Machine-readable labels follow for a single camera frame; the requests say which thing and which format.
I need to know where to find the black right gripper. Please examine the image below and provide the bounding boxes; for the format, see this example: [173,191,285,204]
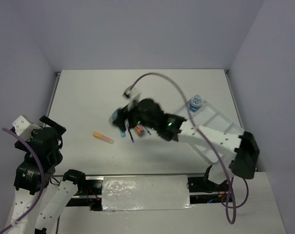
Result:
[113,97,157,131]

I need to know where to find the pink cap glue stick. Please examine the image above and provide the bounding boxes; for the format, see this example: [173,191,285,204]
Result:
[135,124,147,137]

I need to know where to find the dark blue pen refill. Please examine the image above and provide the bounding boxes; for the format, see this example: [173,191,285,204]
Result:
[128,128,134,142]

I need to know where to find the blue highlighter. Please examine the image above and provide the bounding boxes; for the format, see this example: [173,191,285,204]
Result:
[120,130,126,137]

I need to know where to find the orange pink highlighter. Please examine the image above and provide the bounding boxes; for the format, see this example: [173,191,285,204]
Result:
[92,132,114,144]

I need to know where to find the blue round jar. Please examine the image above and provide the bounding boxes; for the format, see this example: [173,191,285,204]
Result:
[110,108,122,124]
[189,95,203,112]

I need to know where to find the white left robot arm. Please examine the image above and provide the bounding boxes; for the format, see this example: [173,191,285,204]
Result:
[1,116,87,234]

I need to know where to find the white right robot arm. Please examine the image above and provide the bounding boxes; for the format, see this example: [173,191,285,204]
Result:
[111,98,260,191]

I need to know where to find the white compartment tray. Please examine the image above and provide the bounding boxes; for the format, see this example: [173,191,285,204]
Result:
[174,95,244,164]

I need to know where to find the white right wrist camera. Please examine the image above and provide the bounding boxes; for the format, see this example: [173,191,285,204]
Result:
[123,88,141,102]

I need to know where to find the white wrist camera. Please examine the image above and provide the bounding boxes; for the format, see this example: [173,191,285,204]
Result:
[123,88,141,102]
[12,116,40,141]

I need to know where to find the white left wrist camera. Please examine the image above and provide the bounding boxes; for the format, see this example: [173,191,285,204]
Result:
[12,116,40,141]

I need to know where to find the black metal rail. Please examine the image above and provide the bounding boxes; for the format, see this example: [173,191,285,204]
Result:
[50,172,233,212]

